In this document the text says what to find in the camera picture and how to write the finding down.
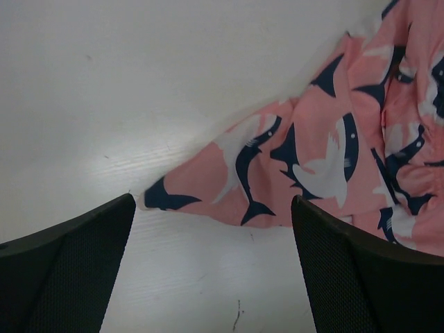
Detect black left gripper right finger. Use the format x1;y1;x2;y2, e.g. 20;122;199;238
291;196;443;332

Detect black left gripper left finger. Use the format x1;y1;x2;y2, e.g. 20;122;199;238
1;194;135;332

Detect pink shark print shorts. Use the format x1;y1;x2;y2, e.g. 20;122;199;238
140;1;443;256

